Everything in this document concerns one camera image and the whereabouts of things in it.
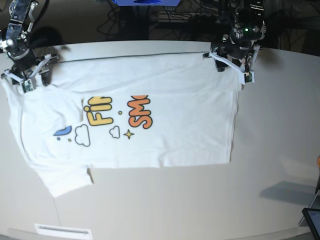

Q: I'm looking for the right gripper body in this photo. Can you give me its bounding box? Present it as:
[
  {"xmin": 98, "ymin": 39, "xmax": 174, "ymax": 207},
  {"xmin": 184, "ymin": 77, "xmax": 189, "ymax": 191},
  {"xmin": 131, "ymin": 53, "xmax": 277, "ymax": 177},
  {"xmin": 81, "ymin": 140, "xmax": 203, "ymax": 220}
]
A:
[{"xmin": 4, "ymin": 48, "xmax": 42, "ymax": 78}]

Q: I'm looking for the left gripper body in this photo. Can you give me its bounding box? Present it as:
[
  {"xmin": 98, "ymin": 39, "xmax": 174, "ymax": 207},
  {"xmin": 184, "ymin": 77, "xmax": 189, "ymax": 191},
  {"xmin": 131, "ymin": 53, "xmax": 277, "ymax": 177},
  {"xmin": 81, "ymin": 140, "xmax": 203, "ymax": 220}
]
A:
[{"xmin": 211, "ymin": 39, "xmax": 261, "ymax": 67}]

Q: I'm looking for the white printed T-shirt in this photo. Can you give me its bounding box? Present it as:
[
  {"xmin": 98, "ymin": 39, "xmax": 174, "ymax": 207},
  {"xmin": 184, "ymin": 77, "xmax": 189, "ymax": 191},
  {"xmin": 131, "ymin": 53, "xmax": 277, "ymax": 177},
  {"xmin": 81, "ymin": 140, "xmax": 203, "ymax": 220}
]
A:
[{"xmin": 1, "ymin": 53, "xmax": 242, "ymax": 198}]

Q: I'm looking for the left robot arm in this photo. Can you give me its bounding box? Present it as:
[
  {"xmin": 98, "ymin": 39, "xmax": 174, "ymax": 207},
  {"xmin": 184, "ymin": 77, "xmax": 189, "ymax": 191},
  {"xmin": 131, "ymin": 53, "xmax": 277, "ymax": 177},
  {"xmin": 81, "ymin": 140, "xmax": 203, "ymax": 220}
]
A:
[{"xmin": 209, "ymin": 0, "xmax": 266, "ymax": 76}]

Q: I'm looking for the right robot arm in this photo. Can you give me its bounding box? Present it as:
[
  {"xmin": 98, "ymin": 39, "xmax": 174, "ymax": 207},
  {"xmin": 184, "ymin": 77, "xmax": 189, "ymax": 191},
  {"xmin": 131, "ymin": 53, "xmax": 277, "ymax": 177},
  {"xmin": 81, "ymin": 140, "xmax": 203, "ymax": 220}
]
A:
[{"xmin": 0, "ymin": 0, "xmax": 59, "ymax": 93}]

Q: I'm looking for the black power strip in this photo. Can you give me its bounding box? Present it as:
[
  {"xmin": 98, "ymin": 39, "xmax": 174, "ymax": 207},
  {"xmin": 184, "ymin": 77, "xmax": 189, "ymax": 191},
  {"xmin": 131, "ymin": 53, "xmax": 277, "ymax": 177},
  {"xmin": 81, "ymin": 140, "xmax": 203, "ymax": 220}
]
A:
[{"xmin": 192, "ymin": 14, "xmax": 218, "ymax": 25}]

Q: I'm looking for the blue box at top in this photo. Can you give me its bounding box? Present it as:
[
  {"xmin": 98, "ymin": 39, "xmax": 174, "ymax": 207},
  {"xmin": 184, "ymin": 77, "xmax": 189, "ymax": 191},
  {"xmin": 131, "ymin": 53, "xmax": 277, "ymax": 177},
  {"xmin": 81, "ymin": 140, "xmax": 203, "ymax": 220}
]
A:
[{"xmin": 112, "ymin": 0, "xmax": 180, "ymax": 7}]

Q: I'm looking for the white label on table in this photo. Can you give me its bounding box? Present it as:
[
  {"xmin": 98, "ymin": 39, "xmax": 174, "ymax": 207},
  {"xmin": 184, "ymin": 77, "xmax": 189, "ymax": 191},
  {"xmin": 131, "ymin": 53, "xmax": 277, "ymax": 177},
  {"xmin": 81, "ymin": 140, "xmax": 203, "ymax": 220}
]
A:
[{"xmin": 34, "ymin": 224, "xmax": 94, "ymax": 240}]

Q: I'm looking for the dark tablet device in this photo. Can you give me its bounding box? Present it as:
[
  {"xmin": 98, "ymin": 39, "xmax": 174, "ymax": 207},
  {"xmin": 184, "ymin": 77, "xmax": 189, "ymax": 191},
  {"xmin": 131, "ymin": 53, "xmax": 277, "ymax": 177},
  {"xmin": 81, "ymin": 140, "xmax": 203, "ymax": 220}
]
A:
[{"xmin": 302, "ymin": 208, "xmax": 320, "ymax": 240}]

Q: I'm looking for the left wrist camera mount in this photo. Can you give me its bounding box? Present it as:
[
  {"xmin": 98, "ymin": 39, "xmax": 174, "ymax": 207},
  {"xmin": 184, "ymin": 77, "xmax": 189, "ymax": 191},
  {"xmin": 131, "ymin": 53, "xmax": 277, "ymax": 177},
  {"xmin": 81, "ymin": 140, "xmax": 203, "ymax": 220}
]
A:
[{"xmin": 202, "ymin": 51, "xmax": 255, "ymax": 85}]

